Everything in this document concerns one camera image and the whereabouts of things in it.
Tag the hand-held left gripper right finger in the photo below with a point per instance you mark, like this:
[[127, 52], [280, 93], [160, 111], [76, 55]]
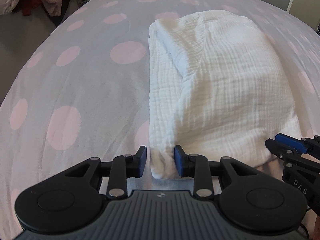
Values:
[[178, 161]]

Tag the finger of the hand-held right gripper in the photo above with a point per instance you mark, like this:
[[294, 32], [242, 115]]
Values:
[[280, 148], [291, 142]]

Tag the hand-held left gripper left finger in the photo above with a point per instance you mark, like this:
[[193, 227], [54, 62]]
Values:
[[142, 160]]

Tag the white muslin garment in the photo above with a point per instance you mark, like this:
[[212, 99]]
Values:
[[225, 80]]

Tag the pink polka dot bed sheet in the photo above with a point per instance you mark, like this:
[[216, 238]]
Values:
[[87, 85]]

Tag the red garment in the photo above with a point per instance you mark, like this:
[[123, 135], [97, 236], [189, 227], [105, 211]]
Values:
[[27, 7]]

